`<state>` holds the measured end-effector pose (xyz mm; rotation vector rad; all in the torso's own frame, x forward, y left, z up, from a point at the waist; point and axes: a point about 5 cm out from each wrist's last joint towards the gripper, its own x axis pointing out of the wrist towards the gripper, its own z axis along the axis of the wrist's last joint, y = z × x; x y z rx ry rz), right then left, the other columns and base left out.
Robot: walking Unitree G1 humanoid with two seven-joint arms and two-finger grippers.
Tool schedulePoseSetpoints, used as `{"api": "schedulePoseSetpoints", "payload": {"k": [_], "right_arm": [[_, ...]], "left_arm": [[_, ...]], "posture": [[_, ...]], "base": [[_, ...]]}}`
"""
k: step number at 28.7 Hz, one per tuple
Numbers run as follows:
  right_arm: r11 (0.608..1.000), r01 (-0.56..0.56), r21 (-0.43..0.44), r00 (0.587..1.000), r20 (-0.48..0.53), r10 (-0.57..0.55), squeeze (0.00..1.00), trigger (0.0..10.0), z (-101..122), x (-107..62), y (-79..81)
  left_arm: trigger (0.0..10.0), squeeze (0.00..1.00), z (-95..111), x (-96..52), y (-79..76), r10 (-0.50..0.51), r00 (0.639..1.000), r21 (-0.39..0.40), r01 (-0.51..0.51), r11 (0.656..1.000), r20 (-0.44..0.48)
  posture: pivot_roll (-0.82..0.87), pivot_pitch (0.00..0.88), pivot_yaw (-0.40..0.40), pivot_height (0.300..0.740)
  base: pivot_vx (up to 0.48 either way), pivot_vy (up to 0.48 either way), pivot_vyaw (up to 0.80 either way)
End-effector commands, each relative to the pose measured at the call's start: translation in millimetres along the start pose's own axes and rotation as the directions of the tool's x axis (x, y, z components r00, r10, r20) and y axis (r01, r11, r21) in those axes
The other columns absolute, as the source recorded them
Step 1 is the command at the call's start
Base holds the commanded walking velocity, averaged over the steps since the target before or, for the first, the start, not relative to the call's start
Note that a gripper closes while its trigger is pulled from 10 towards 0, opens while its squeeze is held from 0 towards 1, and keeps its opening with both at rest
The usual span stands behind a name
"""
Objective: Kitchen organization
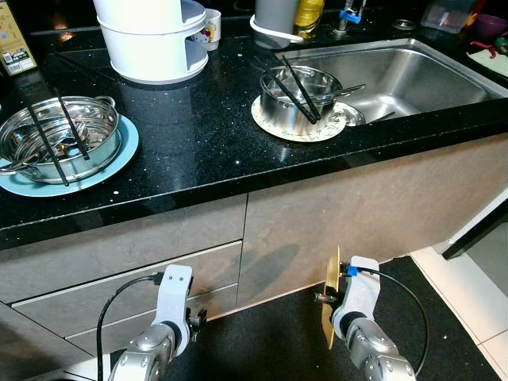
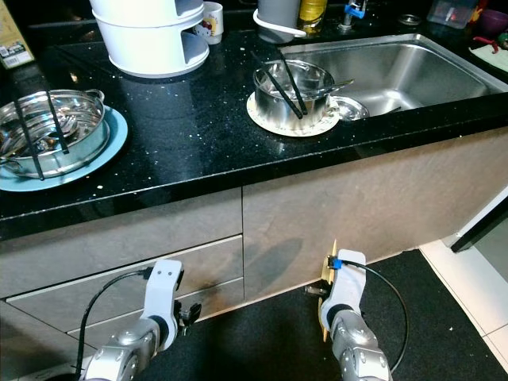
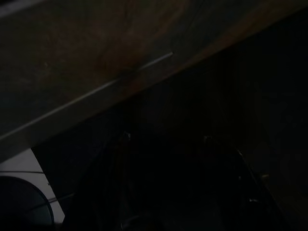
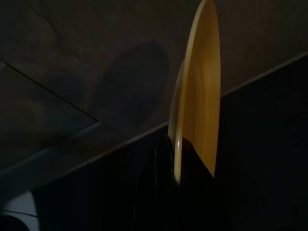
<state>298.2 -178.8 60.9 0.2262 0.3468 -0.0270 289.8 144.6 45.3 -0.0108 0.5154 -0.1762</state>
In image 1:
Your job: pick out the steel spoon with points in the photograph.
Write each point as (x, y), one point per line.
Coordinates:
(349, 89)

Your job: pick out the light blue plate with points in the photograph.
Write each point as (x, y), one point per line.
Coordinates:
(119, 163)

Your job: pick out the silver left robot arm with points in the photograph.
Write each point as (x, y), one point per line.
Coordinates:
(147, 353)

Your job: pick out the steel faucet with blue clip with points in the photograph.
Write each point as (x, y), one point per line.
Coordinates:
(349, 16)

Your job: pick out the yellow liquid bottle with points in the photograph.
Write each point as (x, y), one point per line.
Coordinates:
(309, 20)

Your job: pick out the grey cylindrical water filter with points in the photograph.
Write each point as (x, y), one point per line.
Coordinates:
(276, 16)

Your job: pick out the pale green cloth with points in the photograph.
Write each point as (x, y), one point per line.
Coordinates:
(488, 63)

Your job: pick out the black floor mat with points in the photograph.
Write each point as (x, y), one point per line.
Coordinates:
(270, 349)

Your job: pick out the purple cup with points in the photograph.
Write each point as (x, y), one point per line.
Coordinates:
(490, 28)

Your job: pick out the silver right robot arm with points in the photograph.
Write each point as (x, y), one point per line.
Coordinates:
(373, 349)

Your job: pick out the steel bowl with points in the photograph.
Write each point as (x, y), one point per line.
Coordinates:
(278, 111)

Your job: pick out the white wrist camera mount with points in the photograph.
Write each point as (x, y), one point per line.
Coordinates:
(176, 298)
(361, 290)

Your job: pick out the small steel dish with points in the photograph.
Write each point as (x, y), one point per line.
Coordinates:
(353, 115)

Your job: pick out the clear plastic container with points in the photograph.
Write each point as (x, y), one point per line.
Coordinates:
(448, 17)

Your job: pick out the white tiered storage rack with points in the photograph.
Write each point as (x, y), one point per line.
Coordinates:
(151, 51)

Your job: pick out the yellow plate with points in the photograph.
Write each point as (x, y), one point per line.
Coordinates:
(329, 329)

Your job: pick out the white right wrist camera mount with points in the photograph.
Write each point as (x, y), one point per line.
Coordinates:
(361, 290)

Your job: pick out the round metal sink strainer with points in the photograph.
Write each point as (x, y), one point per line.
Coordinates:
(403, 24)

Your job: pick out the white cartoon mug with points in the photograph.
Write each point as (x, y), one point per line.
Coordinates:
(210, 30)

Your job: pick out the stainless steel sink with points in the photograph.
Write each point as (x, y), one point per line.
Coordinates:
(421, 75)

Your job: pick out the black appliance door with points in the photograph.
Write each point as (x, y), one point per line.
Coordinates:
(480, 226)

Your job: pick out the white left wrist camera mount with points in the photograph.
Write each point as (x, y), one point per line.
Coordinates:
(176, 298)

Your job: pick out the yellow carton box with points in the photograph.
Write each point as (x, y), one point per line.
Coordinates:
(17, 48)

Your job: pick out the beige drawer front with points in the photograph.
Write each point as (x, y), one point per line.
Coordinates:
(119, 238)
(214, 270)
(226, 302)

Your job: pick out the floral patterned plate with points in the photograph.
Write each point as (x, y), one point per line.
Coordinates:
(325, 133)

